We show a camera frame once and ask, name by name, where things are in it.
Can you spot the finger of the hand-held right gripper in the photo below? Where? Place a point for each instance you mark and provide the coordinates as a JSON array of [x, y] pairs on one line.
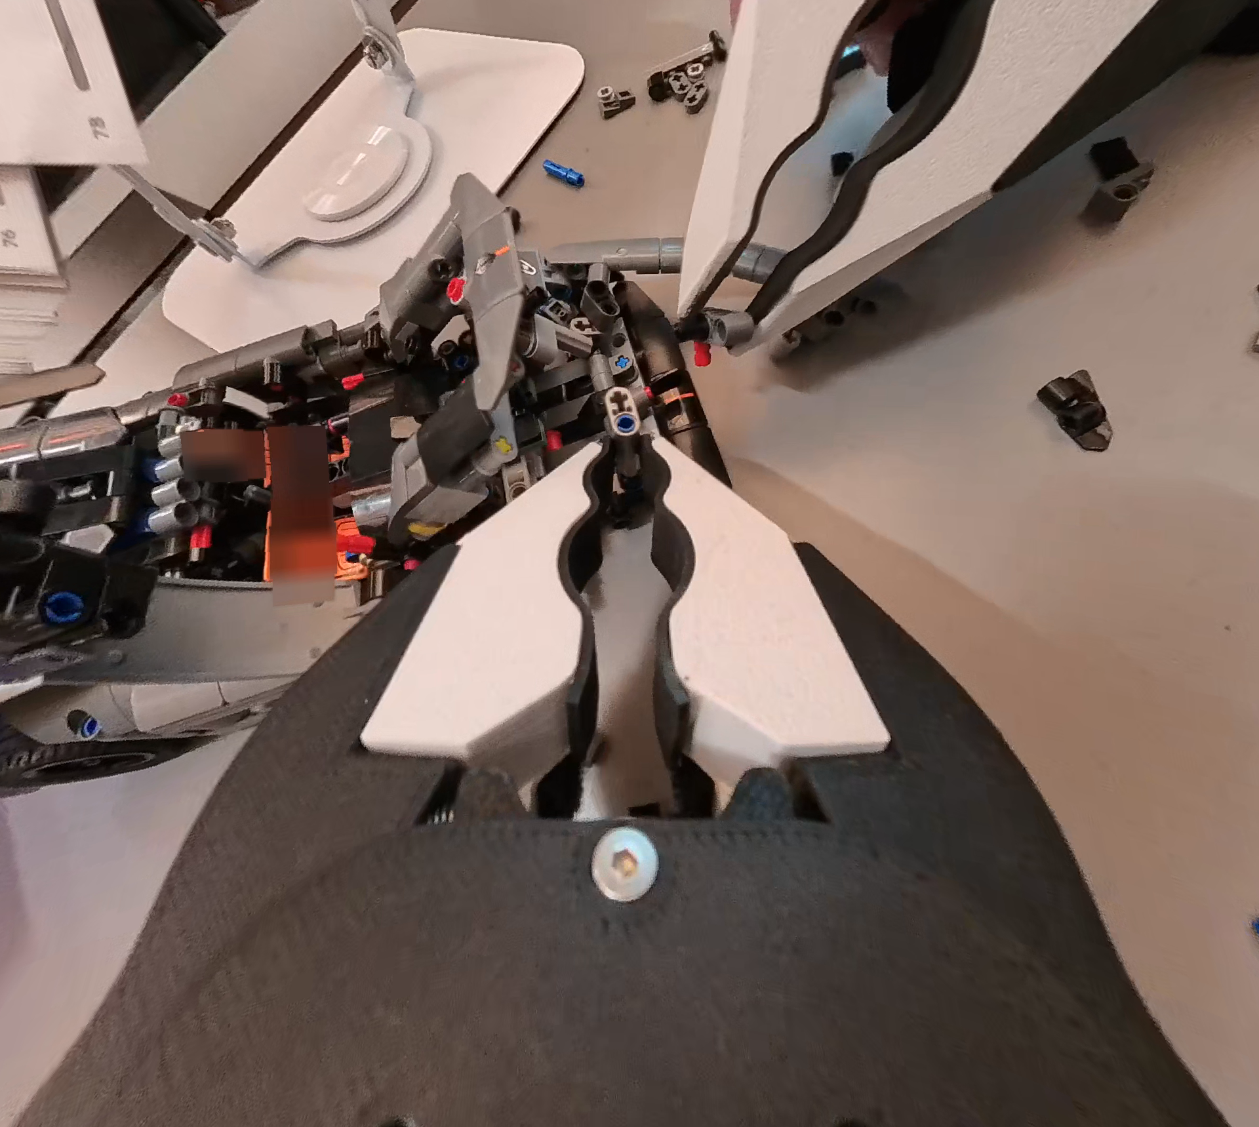
[[787, 64], [1061, 44]]

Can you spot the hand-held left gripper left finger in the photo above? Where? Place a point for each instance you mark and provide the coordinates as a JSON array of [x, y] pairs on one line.
[[461, 655]]

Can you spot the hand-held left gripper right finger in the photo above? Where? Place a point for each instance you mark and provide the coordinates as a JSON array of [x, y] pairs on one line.
[[787, 655]]

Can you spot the grey lego connector red pin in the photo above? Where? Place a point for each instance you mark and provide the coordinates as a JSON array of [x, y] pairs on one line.
[[732, 327]]

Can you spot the grey black lego car model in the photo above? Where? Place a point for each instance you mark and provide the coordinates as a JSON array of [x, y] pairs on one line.
[[481, 290]]

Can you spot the black lego tile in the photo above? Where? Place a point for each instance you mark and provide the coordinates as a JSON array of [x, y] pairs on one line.
[[1113, 155]]

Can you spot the grey lego connector with hole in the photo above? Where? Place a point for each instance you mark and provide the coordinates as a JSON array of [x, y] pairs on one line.
[[1116, 197]]

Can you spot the curved grey lego arch assembly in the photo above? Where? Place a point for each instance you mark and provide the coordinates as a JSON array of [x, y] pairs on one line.
[[639, 248]]

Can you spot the blue lego pin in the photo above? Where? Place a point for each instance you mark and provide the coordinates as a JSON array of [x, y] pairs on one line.
[[566, 172]]

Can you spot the black lego wedge piece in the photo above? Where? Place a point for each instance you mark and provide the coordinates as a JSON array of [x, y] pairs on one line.
[[1076, 413]]

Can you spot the lego instruction booklet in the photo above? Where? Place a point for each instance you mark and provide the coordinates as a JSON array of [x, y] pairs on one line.
[[49, 14]]

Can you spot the small grey lego bracket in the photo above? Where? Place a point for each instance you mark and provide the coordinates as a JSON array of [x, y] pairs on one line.
[[617, 102]]

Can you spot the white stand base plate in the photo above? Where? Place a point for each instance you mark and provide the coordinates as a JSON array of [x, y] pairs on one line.
[[472, 93]]

